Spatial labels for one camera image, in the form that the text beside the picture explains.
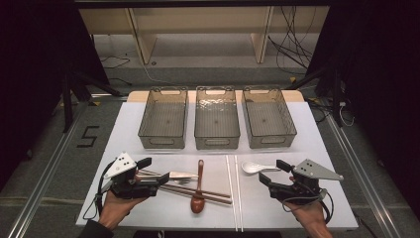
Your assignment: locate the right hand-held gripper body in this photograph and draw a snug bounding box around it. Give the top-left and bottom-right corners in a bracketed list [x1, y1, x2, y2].
[267, 158, 345, 203]

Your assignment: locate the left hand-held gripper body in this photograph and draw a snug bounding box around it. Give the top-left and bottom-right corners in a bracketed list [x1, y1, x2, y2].
[100, 151, 161, 200]

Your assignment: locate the white spoon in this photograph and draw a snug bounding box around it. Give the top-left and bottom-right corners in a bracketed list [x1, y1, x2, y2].
[241, 161, 281, 176]

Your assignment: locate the transparent grey storage bin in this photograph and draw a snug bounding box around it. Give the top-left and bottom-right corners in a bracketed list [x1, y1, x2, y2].
[193, 85, 241, 151]
[138, 86, 189, 150]
[242, 85, 297, 150]

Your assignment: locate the brown wooden spoon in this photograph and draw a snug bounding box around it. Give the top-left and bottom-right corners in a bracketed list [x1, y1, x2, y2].
[190, 159, 206, 214]

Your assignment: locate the person's right hand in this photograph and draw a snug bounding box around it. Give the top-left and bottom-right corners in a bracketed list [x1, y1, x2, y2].
[283, 198, 331, 232]

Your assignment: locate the person's left hand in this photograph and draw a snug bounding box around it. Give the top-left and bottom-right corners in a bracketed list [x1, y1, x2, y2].
[98, 190, 148, 231]

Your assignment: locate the black metal stand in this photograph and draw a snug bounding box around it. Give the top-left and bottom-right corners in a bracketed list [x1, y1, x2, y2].
[60, 70, 123, 133]
[285, 65, 345, 128]

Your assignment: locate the black curtain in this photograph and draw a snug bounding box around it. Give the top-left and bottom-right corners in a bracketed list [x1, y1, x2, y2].
[306, 0, 420, 212]
[0, 0, 110, 186]

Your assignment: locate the beige wooden desk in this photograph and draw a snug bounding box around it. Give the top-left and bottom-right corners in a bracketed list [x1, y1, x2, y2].
[78, 6, 331, 65]

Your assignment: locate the right hand-held gripper cable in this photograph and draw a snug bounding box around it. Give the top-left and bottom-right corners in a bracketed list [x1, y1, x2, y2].
[281, 187, 335, 226]

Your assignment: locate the hand-held gripper cable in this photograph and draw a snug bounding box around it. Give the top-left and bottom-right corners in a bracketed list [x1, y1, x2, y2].
[82, 162, 115, 221]
[281, 187, 335, 226]

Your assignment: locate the left hand-held gripper cable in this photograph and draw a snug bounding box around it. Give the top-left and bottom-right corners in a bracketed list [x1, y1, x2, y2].
[82, 162, 115, 221]

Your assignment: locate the aluminium floor rail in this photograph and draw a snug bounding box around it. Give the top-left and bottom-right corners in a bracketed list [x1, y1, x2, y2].
[90, 93, 129, 102]
[325, 113, 402, 238]
[6, 100, 88, 238]

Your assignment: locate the white floor cable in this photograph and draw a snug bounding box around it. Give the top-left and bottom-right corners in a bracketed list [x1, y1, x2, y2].
[125, 49, 172, 85]

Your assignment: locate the black floor cable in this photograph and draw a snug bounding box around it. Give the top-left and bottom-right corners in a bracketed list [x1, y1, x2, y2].
[100, 55, 132, 69]

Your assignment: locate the black cable bundle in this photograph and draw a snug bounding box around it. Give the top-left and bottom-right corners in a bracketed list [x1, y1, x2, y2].
[266, 6, 318, 76]

